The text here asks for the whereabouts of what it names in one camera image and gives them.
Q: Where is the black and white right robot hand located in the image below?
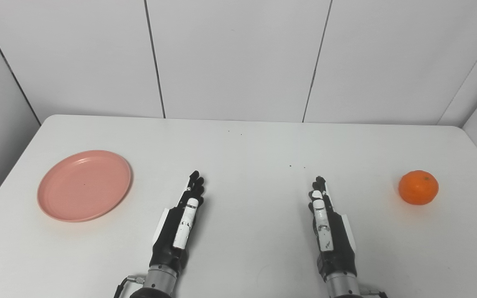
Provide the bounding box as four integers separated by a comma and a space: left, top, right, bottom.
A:
308, 176, 358, 281

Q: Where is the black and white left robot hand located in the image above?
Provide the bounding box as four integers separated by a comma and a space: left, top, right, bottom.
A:
149, 171, 205, 274

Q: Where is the orange fruit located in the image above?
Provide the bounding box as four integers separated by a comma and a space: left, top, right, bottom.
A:
398, 170, 439, 206

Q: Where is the pink round plate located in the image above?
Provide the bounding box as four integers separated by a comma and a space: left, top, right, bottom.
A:
37, 150, 133, 223

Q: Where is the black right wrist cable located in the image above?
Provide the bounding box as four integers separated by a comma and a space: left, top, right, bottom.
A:
361, 287, 389, 298

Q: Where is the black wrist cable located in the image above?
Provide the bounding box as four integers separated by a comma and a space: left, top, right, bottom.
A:
113, 275, 145, 298
361, 287, 389, 298

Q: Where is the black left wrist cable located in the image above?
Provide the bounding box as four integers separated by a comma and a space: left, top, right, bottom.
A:
113, 275, 145, 298

